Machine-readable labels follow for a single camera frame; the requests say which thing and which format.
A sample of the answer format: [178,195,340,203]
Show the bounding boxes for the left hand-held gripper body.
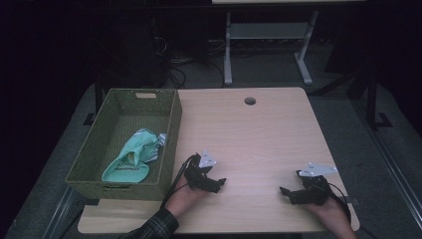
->
[183,148,217,193]

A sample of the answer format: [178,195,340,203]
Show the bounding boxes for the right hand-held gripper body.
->
[292,161,338,206]

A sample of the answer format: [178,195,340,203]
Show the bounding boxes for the mint green garment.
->
[101,127,168,184]

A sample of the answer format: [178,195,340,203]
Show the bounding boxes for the green woven basket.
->
[65,88,183,202]

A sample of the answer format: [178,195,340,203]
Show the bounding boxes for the person's right hand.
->
[303,195,352,232]

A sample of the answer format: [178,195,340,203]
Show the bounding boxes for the person's left hand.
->
[164,183,208,218]

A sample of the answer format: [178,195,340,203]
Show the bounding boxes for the black metal stand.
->
[364,71,393,130]

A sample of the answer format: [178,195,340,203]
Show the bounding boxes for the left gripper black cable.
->
[159,153,200,209]

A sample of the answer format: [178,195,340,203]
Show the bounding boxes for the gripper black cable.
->
[315,181,379,239]
[159,153,200,209]

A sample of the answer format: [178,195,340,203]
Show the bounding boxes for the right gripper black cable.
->
[315,181,379,239]

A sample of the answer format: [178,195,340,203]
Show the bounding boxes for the metal floor rail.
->
[43,185,84,239]
[351,99,422,230]

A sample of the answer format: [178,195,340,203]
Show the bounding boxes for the black floor cables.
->
[152,36,227,89]

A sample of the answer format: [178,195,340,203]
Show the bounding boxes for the white metal frame table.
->
[211,0,367,87]

